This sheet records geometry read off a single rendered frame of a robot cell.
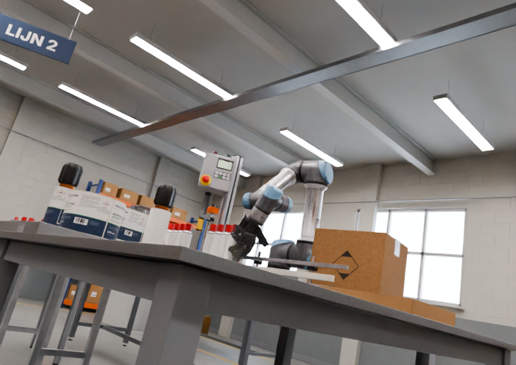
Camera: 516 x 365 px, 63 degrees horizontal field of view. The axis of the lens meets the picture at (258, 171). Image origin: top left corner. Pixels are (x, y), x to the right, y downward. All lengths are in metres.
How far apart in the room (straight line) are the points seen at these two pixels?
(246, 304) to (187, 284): 0.13
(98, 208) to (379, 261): 1.01
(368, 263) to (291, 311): 0.85
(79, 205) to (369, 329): 1.03
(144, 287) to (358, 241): 1.08
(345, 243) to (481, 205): 5.67
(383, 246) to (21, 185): 8.44
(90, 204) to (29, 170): 7.99
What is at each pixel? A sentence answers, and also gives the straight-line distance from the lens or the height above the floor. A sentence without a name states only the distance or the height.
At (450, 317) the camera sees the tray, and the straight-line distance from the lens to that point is 1.38.
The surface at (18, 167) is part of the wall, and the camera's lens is 9.50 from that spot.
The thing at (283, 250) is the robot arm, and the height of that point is 1.05.
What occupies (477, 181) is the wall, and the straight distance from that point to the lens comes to 7.41.
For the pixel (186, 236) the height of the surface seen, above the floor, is 1.02.
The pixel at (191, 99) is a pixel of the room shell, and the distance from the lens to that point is 6.99.
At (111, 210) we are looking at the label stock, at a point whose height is 0.98.
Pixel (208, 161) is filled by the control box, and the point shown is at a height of 1.42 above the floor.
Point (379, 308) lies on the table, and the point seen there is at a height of 0.82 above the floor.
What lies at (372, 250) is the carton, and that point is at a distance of 1.63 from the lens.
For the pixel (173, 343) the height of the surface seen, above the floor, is 0.70.
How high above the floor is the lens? 0.77
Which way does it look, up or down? 17 degrees up
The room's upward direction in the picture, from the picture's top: 12 degrees clockwise
